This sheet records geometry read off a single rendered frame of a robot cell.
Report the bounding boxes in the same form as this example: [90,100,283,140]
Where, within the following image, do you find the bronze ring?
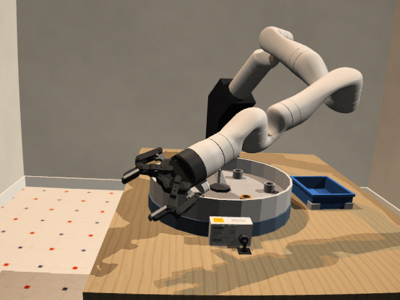
[240,194,252,199]

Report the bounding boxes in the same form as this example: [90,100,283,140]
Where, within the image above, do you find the blue crate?
[290,176,355,210]

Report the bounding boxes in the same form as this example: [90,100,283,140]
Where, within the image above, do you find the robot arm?
[188,26,363,194]

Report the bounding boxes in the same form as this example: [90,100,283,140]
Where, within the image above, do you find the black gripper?
[121,147,207,221]

